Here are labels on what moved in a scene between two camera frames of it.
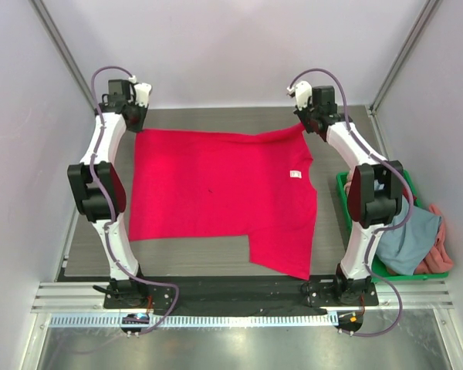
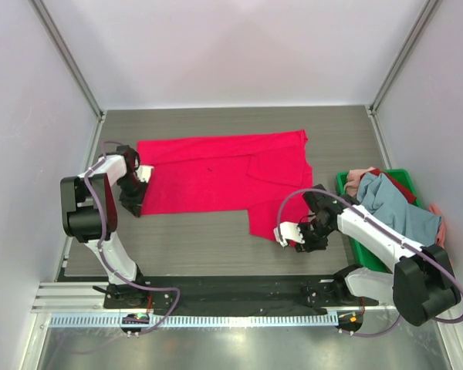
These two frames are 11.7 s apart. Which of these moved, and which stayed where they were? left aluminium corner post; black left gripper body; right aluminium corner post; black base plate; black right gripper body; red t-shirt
Moved: black right gripper body; black left gripper body; red t-shirt
Stayed: left aluminium corner post; black base plate; right aluminium corner post
